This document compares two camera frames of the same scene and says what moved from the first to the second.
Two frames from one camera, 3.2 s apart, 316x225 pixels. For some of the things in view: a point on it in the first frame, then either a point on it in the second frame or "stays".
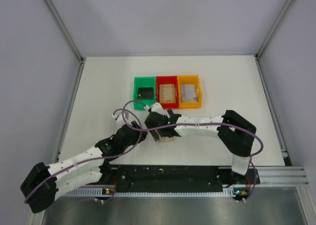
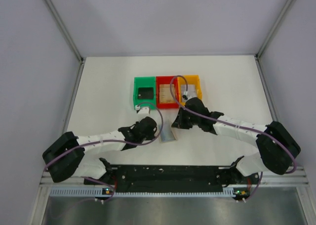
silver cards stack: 188,92 stays
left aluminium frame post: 61,24 stays
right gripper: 155,122 -> 181,118
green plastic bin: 144,90 stays
